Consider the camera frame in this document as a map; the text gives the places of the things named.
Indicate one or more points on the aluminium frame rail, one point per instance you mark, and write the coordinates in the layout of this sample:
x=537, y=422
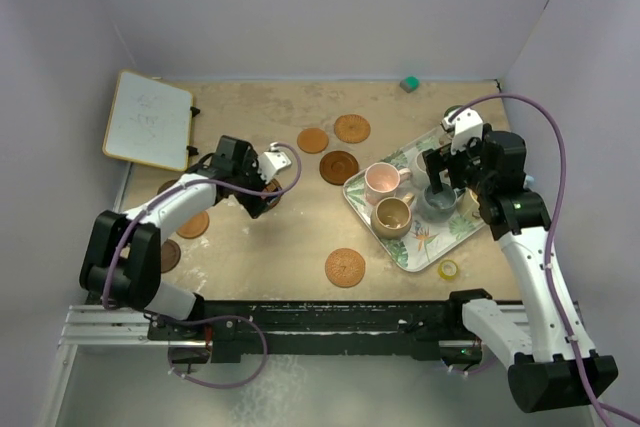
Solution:
x=92, y=325

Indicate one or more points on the pink mug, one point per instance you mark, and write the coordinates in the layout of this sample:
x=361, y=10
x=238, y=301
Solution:
x=382, y=181

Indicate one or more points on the dark walnut coaster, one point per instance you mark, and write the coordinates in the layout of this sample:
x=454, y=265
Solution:
x=167, y=187
x=170, y=255

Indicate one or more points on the tan ceramic mug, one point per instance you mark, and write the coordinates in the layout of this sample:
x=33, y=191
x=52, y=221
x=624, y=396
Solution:
x=391, y=218

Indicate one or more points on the cream mug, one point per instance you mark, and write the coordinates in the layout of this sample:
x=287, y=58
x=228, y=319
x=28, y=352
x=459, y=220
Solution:
x=468, y=206

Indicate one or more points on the woven rattan coaster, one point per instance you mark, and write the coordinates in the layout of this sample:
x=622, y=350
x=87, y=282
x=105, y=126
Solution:
x=352, y=128
x=345, y=268

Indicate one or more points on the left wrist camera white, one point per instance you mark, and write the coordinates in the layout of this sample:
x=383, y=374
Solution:
x=273, y=160

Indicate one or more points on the green eraser block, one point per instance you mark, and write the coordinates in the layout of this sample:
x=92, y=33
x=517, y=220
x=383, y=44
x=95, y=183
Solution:
x=409, y=84

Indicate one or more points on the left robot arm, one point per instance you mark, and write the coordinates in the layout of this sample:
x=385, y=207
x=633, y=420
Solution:
x=122, y=264

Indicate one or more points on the yellow tape roll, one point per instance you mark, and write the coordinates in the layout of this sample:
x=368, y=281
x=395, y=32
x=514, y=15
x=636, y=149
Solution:
x=448, y=269

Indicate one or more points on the light wood coaster smooth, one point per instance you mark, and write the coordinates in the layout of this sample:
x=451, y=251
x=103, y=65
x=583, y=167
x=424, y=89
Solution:
x=312, y=140

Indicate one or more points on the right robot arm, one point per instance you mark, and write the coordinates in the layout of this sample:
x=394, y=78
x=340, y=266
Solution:
x=553, y=364

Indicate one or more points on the leaf pattern tray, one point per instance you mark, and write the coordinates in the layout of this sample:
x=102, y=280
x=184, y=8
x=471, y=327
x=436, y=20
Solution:
x=425, y=242

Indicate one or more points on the white mug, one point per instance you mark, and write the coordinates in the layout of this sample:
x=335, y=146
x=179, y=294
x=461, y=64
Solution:
x=418, y=167

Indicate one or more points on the light wood rimmed coaster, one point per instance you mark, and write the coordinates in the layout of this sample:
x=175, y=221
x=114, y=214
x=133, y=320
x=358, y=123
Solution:
x=195, y=227

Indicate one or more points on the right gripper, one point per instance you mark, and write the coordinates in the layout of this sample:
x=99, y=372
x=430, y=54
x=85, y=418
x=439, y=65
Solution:
x=441, y=158

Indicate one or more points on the grey blue mug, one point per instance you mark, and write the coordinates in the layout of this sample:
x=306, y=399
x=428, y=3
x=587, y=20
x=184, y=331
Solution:
x=437, y=207

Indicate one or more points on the brown ringed wood coaster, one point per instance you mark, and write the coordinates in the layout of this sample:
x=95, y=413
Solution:
x=336, y=167

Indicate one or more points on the small whiteboard wooden frame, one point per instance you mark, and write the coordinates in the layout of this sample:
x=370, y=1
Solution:
x=149, y=123

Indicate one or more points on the green cup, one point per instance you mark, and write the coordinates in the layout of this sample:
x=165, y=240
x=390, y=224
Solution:
x=451, y=110

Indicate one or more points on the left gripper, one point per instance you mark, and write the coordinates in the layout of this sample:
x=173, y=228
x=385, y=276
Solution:
x=253, y=204

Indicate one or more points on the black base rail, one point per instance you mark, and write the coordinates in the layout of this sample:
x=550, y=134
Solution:
x=421, y=330

